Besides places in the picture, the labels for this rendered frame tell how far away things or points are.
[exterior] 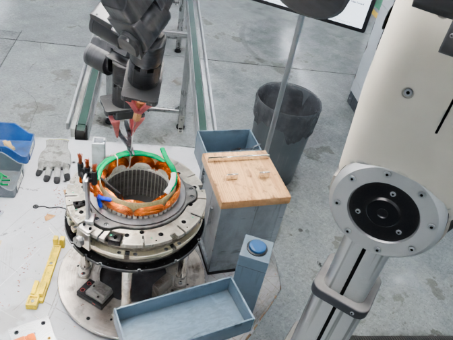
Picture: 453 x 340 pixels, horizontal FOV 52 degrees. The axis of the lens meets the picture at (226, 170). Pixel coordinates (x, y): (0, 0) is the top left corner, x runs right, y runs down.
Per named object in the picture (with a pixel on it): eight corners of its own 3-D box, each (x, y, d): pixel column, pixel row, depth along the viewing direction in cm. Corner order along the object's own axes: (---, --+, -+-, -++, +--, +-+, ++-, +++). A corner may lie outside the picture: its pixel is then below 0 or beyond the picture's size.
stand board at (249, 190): (201, 160, 131) (202, 152, 130) (263, 156, 137) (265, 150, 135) (220, 209, 117) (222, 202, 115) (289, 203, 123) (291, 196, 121)
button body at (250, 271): (222, 318, 123) (239, 254, 107) (228, 297, 128) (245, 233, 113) (248, 326, 122) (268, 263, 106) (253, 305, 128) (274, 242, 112)
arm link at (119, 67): (127, 67, 97) (145, 57, 101) (102, 53, 99) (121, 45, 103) (126, 94, 102) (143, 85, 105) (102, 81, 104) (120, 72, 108)
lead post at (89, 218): (84, 224, 99) (82, 183, 91) (87, 216, 101) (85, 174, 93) (93, 225, 99) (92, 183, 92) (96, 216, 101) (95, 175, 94)
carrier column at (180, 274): (176, 274, 129) (183, 220, 116) (185, 274, 129) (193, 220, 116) (176, 281, 127) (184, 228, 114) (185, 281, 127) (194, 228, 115)
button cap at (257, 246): (247, 251, 108) (247, 248, 107) (251, 239, 111) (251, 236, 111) (263, 256, 108) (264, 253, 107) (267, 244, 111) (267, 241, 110)
